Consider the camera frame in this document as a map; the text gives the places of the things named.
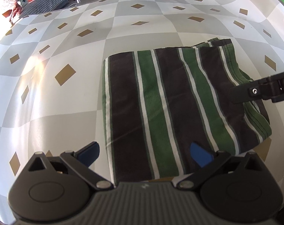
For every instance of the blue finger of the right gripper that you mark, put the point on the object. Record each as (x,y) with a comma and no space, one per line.
(269,88)

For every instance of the checkered diamond pattern tablecloth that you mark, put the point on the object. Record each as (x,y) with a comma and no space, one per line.
(51,66)

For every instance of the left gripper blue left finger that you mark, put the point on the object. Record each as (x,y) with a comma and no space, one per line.
(78,164)

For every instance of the checkered fabric sofa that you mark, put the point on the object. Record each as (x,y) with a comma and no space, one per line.
(42,6)

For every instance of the green brown striped shirt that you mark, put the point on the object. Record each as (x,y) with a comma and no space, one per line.
(157,102)

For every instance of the red knitted cloth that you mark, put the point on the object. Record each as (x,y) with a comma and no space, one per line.
(10,10)

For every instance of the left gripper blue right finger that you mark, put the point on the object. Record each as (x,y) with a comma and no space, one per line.
(209,163)

